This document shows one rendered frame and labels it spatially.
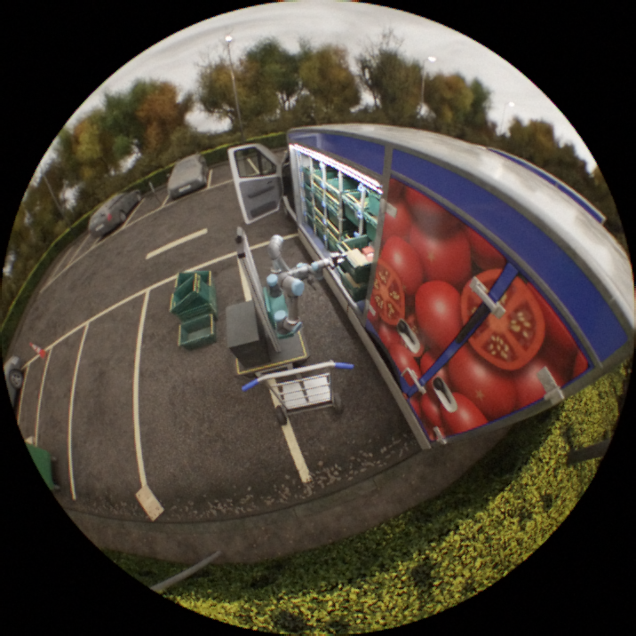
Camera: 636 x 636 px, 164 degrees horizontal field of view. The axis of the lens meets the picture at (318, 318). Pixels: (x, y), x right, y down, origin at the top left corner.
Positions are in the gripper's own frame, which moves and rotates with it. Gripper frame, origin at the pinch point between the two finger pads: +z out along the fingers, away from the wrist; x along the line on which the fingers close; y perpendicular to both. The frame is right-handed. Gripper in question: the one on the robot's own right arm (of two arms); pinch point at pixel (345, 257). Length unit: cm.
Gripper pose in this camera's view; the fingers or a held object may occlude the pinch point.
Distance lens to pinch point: 203.6
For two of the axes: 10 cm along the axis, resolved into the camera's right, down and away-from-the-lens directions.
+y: -3.7, -7.4, 5.6
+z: 9.3, -3.5, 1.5
